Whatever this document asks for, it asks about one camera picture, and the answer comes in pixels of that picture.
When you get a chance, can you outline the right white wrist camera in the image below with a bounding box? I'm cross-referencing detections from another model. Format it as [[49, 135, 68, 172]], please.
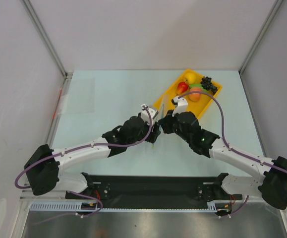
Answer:
[[171, 96, 188, 117]]

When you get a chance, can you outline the left aluminium corner post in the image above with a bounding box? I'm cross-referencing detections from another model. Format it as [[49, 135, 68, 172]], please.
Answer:
[[20, 0, 68, 78]]

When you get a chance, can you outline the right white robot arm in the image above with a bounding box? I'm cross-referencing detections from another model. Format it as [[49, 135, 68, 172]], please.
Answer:
[[159, 110, 287, 210]]

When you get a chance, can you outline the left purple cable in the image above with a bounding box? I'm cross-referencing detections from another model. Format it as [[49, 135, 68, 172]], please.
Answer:
[[14, 106, 154, 225]]

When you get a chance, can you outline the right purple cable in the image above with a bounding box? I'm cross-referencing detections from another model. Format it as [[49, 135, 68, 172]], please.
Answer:
[[179, 90, 287, 219]]

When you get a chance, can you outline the yellow apple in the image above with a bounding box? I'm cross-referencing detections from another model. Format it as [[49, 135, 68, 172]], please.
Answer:
[[183, 72, 197, 85]]

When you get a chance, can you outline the red pear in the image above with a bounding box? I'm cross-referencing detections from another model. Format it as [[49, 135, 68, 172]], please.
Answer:
[[175, 82, 189, 95]]

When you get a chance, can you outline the right aluminium corner post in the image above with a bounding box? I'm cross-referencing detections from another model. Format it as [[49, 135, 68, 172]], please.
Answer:
[[238, 0, 286, 77]]

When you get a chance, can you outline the clear zip top bag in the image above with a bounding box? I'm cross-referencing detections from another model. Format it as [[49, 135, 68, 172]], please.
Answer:
[[152, 94, 171, 147]]

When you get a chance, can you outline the peach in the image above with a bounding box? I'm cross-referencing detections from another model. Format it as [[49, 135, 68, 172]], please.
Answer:
[[188, 87, 202, 102]]

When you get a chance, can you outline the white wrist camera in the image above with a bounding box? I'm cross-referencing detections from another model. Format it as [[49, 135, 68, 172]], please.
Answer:
[[171, 96, 188, 117], [139, 104, 159, 125]]

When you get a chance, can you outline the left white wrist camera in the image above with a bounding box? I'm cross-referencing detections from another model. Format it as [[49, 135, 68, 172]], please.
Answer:
[[139, 104, 159, 125]]

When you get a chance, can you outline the white cable duct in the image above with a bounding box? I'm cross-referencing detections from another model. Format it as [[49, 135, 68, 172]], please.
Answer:
[[30, 201, 230, 213]]

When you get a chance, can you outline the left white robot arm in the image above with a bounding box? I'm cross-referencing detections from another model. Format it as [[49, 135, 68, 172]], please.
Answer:
[[24, 116, 161, 198]]

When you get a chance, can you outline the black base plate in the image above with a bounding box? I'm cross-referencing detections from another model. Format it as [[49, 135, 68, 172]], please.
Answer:
[[65, 175, 243, 210]]

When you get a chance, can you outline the green leaf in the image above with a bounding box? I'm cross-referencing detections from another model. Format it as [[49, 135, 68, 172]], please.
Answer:
[[189, 84, 204, 90]]

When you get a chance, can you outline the yellow plastic tray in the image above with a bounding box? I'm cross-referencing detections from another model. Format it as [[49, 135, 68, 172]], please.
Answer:
[[153, 69, 222, 119]]

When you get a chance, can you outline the purple cable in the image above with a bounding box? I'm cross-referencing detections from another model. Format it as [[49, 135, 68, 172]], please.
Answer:
[[14, 106, 154, 225], [179, 90, 287, 219]]

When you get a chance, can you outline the dark grape bunch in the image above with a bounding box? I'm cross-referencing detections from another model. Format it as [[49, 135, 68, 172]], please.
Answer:
[[200, 76, 218, 95]]

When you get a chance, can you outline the aluminium corner post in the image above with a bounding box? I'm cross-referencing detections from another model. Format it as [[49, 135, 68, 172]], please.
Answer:
[[20, 0, 68, 78], [238, 0, 286, 77]]

